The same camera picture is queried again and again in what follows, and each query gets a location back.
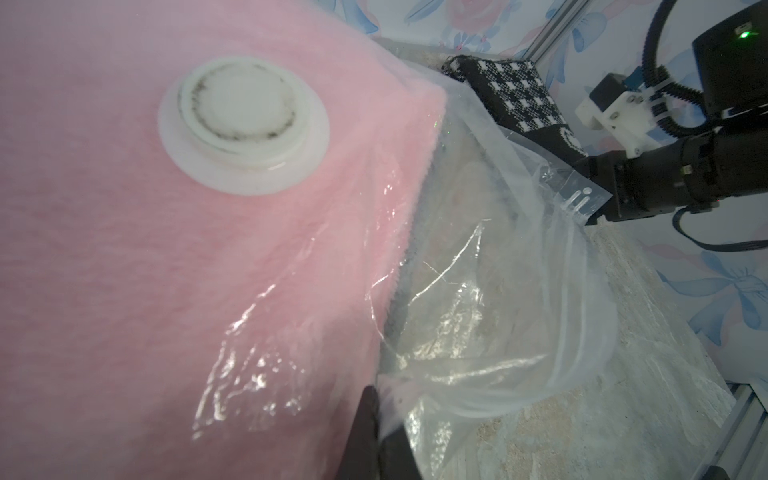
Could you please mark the white round bag valve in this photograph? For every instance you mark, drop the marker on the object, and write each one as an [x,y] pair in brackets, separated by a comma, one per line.
[244,126]

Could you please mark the clear plastic vacuum bag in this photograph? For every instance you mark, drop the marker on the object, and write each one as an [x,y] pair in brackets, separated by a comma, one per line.
[502,299]

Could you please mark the pink fluffy blanket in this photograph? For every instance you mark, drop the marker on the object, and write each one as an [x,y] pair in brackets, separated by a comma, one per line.
[153,327]

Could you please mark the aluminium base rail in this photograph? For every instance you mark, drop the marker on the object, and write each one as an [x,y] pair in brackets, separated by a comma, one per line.
[740,449]

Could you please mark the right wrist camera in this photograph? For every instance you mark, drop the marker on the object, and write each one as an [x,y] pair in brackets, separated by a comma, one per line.
[621,111]

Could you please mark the right aluminium corner post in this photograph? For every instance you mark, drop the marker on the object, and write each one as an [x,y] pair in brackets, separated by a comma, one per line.
[564,17]

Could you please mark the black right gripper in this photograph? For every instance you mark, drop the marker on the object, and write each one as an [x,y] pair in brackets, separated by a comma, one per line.
[661,181]

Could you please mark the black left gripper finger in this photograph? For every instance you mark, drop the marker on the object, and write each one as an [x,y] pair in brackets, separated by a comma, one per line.
[366,457]

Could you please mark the black white patterned blanket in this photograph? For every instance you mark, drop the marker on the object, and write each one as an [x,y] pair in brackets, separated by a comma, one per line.
[516,97]

